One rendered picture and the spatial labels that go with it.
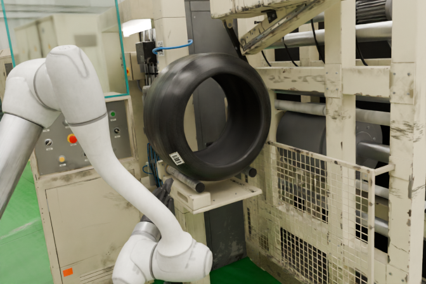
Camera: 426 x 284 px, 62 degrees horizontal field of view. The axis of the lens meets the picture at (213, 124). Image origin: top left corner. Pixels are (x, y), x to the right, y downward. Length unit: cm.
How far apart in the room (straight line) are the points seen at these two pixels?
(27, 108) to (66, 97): 14
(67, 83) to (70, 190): 124
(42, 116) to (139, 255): 47
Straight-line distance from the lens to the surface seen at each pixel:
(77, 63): 90
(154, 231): 119
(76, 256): 223
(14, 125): 102
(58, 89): 91
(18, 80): 103
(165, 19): 182
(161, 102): 145
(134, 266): 111
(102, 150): 96
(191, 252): 105
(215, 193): 174
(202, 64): 148
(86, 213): 214
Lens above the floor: 147
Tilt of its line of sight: 11 degrees down
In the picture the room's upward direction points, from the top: 5 degrees counter-clockwise
